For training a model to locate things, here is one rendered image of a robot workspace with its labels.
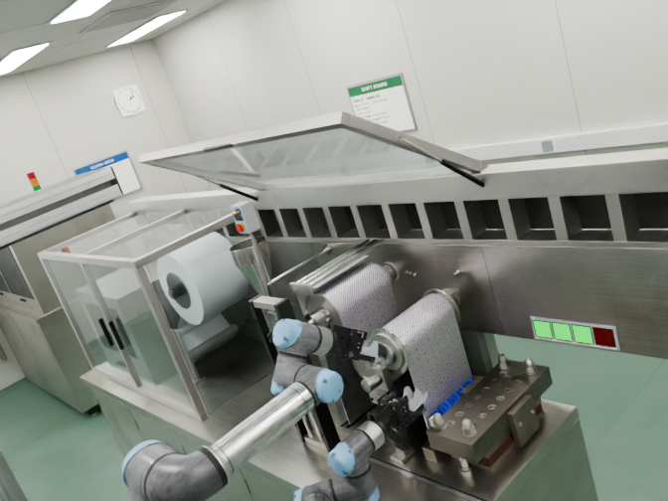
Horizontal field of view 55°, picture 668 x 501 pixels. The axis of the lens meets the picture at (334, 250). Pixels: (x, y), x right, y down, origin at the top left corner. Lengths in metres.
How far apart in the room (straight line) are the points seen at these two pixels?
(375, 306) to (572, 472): 0.76
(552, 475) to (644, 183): 0.89
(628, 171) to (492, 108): 3.08
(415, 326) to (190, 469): 0.79
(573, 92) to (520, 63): 0.40
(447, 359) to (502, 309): 0.22
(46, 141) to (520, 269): 5.87
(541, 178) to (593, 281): 0.30
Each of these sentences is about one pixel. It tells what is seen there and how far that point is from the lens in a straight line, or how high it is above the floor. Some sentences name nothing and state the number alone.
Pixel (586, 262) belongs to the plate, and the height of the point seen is 1.40.
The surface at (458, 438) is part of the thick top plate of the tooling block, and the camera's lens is 1.84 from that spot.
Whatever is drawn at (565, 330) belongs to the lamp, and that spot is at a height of 1.19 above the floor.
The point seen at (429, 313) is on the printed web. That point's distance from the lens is 1.93.
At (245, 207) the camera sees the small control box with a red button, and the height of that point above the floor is 1.70.
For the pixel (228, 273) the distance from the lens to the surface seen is 2.67.
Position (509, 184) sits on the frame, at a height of 1.62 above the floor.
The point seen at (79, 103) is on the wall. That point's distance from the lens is 7.31.
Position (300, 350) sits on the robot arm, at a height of 1.42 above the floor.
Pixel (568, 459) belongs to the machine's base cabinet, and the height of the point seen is 0.78.
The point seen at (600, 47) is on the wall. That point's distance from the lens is 4.19.
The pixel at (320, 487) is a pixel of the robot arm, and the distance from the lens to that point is 1.81.
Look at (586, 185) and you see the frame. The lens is 1.68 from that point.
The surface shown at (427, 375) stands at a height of 1.14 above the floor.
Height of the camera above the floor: 2.09
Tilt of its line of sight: 16 degrees down
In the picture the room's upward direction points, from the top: 18 degrees counter-clockwise
